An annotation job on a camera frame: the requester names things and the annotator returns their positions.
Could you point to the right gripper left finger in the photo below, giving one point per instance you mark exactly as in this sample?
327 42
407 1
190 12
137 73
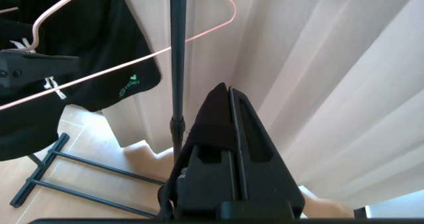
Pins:
205 184

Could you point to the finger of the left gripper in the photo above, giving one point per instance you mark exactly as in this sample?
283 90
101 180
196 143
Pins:
33 66

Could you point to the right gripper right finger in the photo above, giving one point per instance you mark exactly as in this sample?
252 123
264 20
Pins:
271 184

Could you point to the pink clothes hanger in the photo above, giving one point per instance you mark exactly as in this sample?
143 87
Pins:
99 73
59 6

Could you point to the black garment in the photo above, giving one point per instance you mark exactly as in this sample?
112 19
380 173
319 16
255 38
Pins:
215 118

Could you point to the black clothes rack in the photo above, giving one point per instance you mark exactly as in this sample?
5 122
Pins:
178 51

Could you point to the black shorts with green print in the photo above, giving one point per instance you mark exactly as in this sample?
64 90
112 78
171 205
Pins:
99 35

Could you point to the beige curtain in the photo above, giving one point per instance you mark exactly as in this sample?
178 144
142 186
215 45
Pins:
331 85

